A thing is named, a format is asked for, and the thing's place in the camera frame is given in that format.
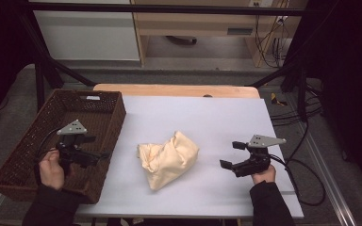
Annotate black floor cables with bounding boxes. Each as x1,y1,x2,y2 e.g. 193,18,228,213
270,84,324,127

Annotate cream cloth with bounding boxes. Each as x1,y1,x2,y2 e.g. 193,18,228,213
137,130,200,191

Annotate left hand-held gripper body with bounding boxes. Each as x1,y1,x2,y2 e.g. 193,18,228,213
56,119,103,176

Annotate wooden desk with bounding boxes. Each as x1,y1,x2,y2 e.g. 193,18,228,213
131,0,309,69

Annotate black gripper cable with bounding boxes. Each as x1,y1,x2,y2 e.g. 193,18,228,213
269,125,327,207
33,126,64,186

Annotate black metal stand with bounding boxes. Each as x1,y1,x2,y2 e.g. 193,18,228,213
248,62,309,121
18,12,97,111

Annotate person's left hand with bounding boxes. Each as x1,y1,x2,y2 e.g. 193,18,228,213
38,149,68,191

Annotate black curtain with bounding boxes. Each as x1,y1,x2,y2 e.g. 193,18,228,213
0,0,36,133
288,0,362,189

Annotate white cabinet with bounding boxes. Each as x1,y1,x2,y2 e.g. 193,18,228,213
32,0,140,61

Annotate dark curved object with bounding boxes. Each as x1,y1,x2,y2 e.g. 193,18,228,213
165,35,198,46

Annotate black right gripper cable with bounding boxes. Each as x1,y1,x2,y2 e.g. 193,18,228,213
269,125,327,207

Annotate brown woven basket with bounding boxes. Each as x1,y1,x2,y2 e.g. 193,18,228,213
0,89,127,205

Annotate wooden table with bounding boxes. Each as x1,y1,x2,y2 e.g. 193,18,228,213
92,83,261,99

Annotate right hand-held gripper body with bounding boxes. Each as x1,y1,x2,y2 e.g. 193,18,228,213
232,134,288,179

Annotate yellow black tape piece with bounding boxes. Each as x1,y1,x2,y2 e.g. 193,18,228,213
271,92,288,106

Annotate bundle of hanging cables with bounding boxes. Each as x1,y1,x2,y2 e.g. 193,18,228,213
254,0,291,69

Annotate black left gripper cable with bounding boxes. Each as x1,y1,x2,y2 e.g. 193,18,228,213
33,126,64,186

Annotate black horizontal frame bar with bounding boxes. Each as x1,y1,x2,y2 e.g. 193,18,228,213
27,1,305,17

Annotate person's right hand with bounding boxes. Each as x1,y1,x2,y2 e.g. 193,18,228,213
251,164,277,186

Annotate white table cover sheet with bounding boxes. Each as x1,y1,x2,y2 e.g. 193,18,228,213
74,95,305,219

